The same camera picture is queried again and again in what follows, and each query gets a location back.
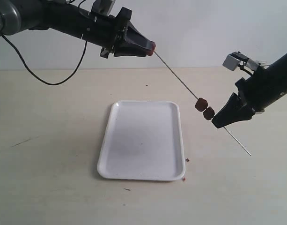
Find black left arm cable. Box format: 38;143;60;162
0;35;88;86

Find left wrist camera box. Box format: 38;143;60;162
91;0;115;15

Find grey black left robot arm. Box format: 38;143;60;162
0;0;155;58

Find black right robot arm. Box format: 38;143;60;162
195;52;287;128

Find red date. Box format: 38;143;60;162
195;98;208;112
147;42;156;56
203;107;215;120

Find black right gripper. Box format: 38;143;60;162
212;70;272;128

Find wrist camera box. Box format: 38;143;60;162
222;51;270;76
91;0;115;15

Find red date top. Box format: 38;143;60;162
147;42;156;56

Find thin metal skewer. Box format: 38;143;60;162
154;51;251;156

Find white rectangular plastic tray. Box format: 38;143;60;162
97;100;185;181

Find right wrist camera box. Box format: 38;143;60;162
222;51;270;76

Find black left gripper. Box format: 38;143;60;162
82;7;152;58

